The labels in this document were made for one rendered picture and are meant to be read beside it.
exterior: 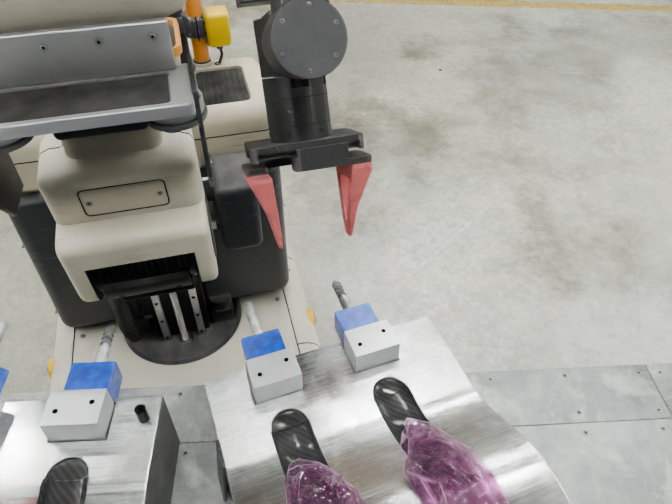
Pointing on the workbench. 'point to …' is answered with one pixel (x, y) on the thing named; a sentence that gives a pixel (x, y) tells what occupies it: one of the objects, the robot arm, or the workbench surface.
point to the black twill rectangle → (221, 470)
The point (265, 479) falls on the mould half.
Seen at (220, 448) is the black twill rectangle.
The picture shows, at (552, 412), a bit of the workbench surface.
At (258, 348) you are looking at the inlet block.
